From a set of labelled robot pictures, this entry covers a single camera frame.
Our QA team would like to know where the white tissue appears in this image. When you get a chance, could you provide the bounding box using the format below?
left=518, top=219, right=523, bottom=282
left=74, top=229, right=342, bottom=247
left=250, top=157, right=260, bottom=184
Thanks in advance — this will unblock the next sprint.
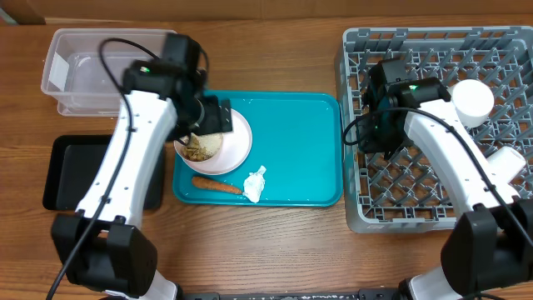
left=243, top=166, right=267, bottom=203

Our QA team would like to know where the teal serving tray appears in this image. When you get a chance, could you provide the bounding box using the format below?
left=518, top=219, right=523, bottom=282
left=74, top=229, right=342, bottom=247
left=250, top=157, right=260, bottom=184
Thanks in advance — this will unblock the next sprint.
left=172, top=90, right=344, bottom=208

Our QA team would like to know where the orange carrot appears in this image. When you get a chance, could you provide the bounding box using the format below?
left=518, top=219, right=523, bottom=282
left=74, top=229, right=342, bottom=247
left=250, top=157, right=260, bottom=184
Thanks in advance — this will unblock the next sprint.
left=192, top=176, right=242, bottom=194

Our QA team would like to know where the grey dishwasher rack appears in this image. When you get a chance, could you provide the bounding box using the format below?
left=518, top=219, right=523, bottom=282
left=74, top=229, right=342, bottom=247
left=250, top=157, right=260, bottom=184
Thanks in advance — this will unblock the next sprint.
left=335, top=26, right=532, bottom=233

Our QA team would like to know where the clear plastic bin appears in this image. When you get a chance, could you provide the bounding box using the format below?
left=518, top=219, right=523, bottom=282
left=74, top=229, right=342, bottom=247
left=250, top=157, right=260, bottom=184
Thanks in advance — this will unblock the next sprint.
left=41, top=28, right=170, bottom=117

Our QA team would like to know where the pink bowl with food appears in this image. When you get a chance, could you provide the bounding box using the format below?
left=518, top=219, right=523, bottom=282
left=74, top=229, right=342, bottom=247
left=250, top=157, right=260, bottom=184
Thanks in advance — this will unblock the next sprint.
left=174, top=133, right=223, bottom=162

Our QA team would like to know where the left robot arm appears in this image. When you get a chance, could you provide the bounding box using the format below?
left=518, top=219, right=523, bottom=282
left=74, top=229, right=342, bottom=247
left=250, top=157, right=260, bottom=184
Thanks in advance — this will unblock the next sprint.
left=51, top=33, right=232, bottom=300

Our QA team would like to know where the white bowl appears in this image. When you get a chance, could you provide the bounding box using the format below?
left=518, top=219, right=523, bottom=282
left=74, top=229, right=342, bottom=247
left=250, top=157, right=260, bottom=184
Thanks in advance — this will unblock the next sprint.
left=447, top=79, right=495, bottom=128

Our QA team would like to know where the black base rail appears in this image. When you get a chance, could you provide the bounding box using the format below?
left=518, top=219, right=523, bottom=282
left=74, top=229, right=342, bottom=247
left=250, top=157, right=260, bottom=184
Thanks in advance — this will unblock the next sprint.
left=182, top=287, right=407, bottom=300

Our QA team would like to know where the black tray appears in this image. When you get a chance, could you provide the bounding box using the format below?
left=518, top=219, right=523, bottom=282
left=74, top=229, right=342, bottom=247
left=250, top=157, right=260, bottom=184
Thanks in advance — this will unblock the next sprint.
left=42, top=133, right=165, bottom=212

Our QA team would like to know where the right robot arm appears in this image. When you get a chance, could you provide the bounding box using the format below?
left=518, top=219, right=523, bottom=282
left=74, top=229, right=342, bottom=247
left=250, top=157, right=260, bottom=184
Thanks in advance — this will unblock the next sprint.
left=349, top=58, right=532, bottom=299

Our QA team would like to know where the pink plate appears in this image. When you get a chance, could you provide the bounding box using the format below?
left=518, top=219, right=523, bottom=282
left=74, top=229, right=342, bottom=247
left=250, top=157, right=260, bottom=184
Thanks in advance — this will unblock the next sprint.
left=174, top=109, right=252, bottom=175

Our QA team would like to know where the white cup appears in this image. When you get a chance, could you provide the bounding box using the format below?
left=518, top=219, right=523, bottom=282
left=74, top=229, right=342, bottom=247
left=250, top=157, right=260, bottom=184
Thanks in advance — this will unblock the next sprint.
left=487, top=147, right=526, bottom=183

